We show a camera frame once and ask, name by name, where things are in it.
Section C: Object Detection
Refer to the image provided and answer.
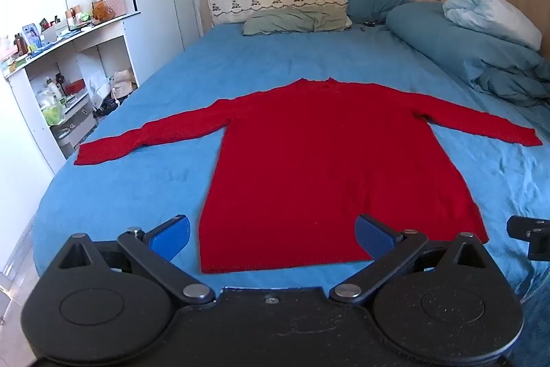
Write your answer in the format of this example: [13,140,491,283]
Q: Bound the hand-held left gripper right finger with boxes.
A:
[329,214,493,305]

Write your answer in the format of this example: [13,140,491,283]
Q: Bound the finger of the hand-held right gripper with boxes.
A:
[506,215,550,261]

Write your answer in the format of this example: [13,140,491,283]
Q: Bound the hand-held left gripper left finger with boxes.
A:
[57,214,216,305]

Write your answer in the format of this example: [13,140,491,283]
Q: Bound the red knit sweater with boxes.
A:
[74,77,543,274]

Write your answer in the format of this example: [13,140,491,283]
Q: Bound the beige cloth bag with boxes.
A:
[110,68,139,101]

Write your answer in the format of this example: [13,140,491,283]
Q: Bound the green plastic bag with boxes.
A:
[40,99,66,127]

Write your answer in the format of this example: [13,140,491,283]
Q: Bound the white bottle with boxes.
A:
[45,78,63,102]

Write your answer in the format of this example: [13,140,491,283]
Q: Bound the bed with blue sheet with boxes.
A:
[32,22,550,367]

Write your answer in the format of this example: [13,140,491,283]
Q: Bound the teal rolled duvet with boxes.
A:
[385,1,550,108]

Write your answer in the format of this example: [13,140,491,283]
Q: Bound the white shelf unit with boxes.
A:
[0,9,142,175]

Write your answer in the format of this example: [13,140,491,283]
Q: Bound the light blue blanket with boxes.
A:
[442,0,543,51]

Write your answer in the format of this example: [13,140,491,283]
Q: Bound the grey-green pillow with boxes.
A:
[242,8,353,36]

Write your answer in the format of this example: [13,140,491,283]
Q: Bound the teal pillow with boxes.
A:
[344,0,415,26]

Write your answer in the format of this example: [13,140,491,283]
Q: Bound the pink basket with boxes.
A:
[103,0,128,19]

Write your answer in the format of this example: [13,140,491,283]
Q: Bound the blue picture box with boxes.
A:
[21,23,44,50]

